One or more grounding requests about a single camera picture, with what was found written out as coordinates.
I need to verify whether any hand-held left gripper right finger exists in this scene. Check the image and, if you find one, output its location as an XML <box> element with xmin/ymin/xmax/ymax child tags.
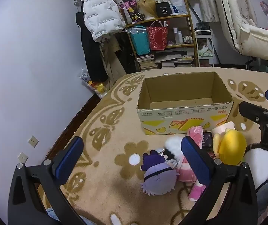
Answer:
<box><xmin>181</xmin><ymin>136</ymin><xmax>258</xmax><ymax>225</ymax></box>

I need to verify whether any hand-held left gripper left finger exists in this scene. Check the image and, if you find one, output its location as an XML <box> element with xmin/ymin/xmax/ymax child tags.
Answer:
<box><xmin>7</xmin><ymin>136</ymin><xmax>88</xmax><ymax>225</ymax></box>

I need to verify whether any black tissue pack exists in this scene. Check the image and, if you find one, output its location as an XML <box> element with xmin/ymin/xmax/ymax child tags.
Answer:
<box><xmin>202</xmin><ymin>132</ymin><xmax>215</xmax><ymax>149</ymax></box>

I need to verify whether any striped pink tissue pack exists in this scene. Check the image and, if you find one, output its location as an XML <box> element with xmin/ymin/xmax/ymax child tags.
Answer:
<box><xmin>187</xmin><ymin>126</ymin><xmax>205</xmax><ymax>146</ymax></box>

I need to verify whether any white fluffy plush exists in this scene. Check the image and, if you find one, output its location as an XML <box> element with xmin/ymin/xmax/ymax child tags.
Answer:
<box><xmin>163</xmin><ymin>136</ymin><xmax>184</xmax><ymax>163</ymax></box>

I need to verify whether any yellow plush doll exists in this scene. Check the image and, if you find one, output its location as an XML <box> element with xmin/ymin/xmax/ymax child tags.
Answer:
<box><xmin>212</xmin><ymin>128</ymin><xmax>247</xmax><ymax>166</ymax></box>

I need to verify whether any printed cardboard box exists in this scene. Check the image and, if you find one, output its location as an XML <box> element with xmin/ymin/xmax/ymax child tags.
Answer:
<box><xmin>137</xmin><ymin>71</ymin><xmax>234</xmax><ymax>135</ymax></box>

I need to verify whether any pink plush shoe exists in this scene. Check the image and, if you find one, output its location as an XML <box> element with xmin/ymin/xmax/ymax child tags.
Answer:
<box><xmin>188</xmin><ymin>183</ymin><xmax>206</xmax><ymax>202</ymax></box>

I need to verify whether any purple plush doll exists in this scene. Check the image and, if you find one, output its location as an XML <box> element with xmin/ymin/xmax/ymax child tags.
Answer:
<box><xmin>141</xmin><ymin>148</ymin><xmax>177</xmax><ymax>196</ymax></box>

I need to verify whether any plastic bag with yellow toy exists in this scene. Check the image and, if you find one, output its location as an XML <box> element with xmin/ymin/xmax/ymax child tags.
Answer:
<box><xmin>79</xmin><ymin>68</ymin><xmax>108</xmax><ymax>99</ymax></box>

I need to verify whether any white trolley cart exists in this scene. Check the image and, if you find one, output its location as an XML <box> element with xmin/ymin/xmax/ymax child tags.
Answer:
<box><xmin>194</xmin><ymin>29</ymin><xmax>215</xmax><ymax>67</ymax></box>

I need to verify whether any cream puffer coat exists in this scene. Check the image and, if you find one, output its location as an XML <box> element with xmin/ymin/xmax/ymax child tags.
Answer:
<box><xmin>212</xmin><ymin>0</ymin><xmax>268</xmax><ymax>65</ymax></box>

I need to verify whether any stack of books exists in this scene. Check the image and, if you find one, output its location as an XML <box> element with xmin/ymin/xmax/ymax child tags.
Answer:
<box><xmin>134</xmin><ymin>51</ymin><xmax>194</xmax><ymax>71</ymax></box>

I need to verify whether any wooden shelf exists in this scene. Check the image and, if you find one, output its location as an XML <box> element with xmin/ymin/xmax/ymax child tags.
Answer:
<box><xmin>119</xmin><ymin>0</ymin><xmax>199</xmax><ymax>71</ymax></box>

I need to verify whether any row of cosmetic bottles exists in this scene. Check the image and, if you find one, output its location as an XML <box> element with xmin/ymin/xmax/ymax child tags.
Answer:
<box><xmin>173</xmin><ymin>27</ymin><xmax>194</xmax><ymax>44</ymax></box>

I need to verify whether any beige coat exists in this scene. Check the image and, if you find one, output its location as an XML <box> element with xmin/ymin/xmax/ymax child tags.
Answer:
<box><xmin>99</xmin><ymin>37</ymin><xmax>128</xmax><ymax>85</ymax></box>

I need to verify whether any black coat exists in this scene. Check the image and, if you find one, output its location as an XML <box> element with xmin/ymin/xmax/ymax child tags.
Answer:
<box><xmin>75</xmin><ymin>12</ymin><xmax>109</xmax><ymax>82</ymax></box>

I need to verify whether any red gift bag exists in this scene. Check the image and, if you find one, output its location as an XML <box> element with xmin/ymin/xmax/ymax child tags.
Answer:
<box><xmin>147</xmin><ymin>21</ymin><xmax>169</xmax><ymax>51</ymax></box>

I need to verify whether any teal bag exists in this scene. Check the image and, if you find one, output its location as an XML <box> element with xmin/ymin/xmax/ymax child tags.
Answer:
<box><xmin>127</xmin><ymin>25</ymin><xmax>151</xmax><ymax>56</ymax></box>

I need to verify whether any black gift box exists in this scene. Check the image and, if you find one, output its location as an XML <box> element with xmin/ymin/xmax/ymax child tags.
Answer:
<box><xmin>155</xmin><ymin>2</ymin><xmax>174</xmax><ymax>17</ymax></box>

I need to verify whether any blonde wig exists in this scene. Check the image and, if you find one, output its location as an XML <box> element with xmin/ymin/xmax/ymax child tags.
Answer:
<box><xmin>137</xmin><ymin>0</ymin><xmax>159</xmax><ymax>20</ymax></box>

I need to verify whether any white puffer jacket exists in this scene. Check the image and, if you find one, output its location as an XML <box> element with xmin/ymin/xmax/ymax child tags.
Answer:
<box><xmin>82</xmin><ymin>0</ymin><xmax>126</xmax><ymax>43</ymax></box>

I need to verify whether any patterned purple bag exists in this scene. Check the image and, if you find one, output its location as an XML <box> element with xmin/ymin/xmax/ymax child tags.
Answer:
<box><xmin>119</xmin><ymin>0</ymin><xmax>146</xmax><ymax>24</ymax></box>

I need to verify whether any white wall socket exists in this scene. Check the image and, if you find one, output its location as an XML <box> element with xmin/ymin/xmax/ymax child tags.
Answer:
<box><xmin>18</xmin><ymin>152</ymin><xmax>29</xmax><ymax>163</ymax></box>
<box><xmin>28</xmin><ymin>135</ymin><xmax>39</xmax><ymax>148</ymax></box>

